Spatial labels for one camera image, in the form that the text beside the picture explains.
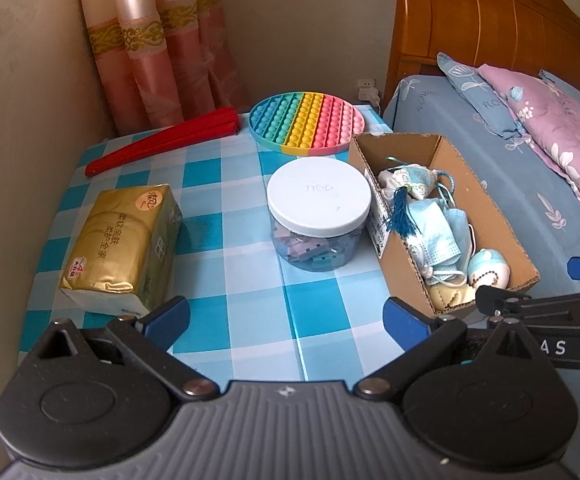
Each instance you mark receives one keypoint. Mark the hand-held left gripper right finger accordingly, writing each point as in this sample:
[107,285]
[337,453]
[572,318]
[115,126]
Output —
[405,322]

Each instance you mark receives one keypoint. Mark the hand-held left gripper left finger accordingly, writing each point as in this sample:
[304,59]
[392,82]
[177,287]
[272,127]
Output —
[164,317]

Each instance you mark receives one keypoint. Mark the cream cloth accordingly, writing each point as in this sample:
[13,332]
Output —
[450,297]

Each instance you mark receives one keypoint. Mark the round blue white toy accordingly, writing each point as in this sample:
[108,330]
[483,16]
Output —
[487,265]

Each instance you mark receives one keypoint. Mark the cardboard box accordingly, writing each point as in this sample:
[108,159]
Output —
[500,230]

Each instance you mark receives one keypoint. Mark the blue tasselled fabric sachet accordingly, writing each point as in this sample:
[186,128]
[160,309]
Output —
[420,180]

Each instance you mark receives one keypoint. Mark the gold tissue pack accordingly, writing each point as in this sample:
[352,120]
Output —
[114,245]

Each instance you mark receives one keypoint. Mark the pink floral pillow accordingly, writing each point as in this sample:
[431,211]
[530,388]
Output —
[560,135]

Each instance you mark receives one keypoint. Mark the blue floral bed sheet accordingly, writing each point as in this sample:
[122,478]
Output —
[495,160]

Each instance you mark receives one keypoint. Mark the clear jar with white lid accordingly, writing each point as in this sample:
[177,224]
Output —
[320,195]

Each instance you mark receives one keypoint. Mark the red folding fan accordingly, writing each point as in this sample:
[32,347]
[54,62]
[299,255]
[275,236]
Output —
[169,137]

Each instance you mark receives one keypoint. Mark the blue floral pillow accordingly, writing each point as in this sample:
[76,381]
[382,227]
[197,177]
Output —
[470,90]
[565,87]

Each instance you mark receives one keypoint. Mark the rainbow silicone bubble toy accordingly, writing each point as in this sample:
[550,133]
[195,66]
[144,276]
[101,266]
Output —
[305,120]

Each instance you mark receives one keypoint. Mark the pink patterned curtain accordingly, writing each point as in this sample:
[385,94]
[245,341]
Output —
[144,60]

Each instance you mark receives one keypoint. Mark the wooden bed headboard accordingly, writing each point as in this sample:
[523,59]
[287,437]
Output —
[470,20]

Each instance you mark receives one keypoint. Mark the white wall outlet with plug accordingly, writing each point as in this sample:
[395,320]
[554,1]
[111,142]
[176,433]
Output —
[367,91]

